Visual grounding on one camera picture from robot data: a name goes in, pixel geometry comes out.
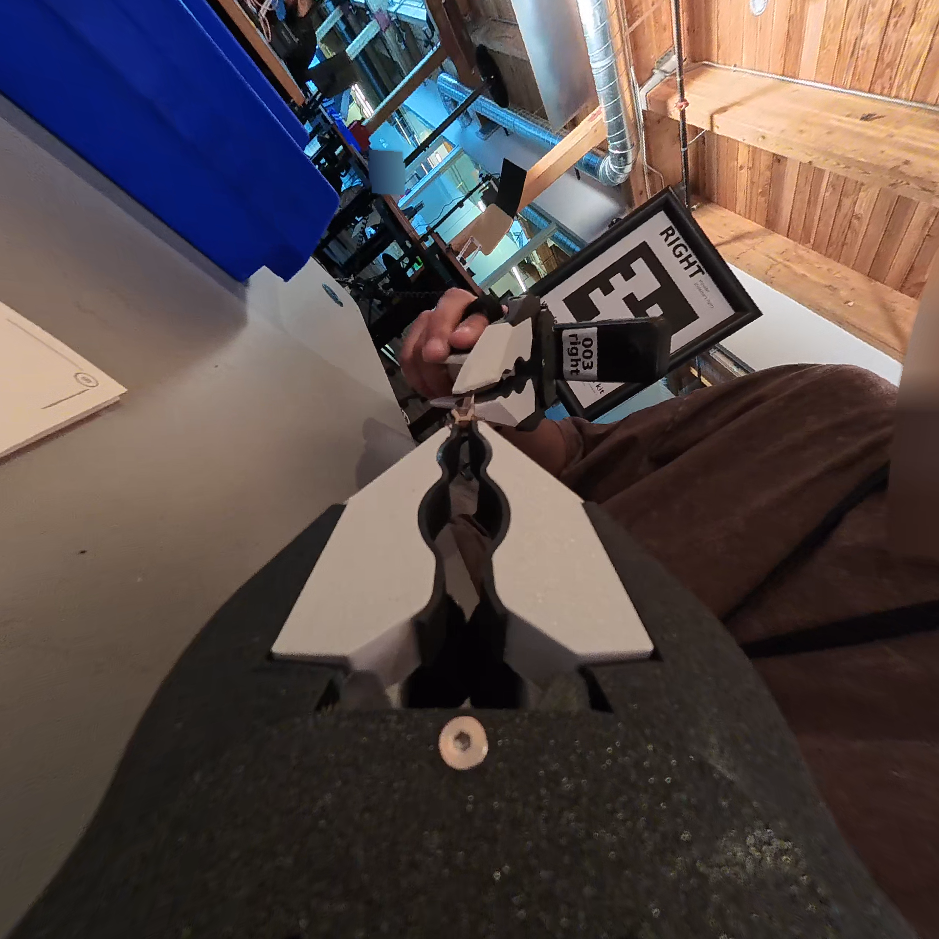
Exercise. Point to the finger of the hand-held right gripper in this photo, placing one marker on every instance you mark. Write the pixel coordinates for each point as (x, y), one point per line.
(495, 359)
(510, 407)

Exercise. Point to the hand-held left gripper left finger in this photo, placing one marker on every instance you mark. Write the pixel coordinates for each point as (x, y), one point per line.
(381, 557)

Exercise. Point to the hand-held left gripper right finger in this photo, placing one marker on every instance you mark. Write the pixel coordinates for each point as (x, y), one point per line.
(565, 565)

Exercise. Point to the small wooden model part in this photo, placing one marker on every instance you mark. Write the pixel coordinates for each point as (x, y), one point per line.
(463, 417)

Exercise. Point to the person's right forearm brown sleeve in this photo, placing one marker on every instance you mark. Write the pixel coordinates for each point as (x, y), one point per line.
(719, 469)

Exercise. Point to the silver ventilation duct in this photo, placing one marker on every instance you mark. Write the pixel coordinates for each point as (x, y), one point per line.
(610, 95)

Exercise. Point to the person's brown clothing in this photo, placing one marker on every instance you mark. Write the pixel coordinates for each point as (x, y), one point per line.
(865, 733)

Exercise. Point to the person's right hand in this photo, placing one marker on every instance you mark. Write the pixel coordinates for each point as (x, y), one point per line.
(433, 345)

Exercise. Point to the white paper sheet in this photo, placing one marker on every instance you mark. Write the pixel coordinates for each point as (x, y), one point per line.
(44, 381)

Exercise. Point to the blue plastic bin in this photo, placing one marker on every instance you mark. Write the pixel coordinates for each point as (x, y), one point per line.
(161, 125)

